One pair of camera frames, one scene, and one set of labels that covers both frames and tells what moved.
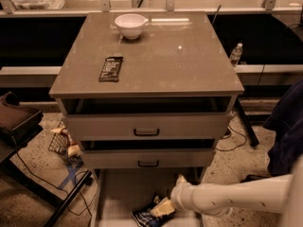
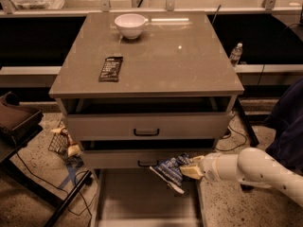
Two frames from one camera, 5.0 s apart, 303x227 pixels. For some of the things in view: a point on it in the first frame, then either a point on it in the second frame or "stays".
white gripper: x=180 y=193 → x=208 y=166
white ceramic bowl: x=131 y=26 stays
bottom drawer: x=119 y=192 stays
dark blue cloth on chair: x=285 y=122 stays
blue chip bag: x=144 y=217 → x=169 y=171
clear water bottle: x=236 y=55 stays
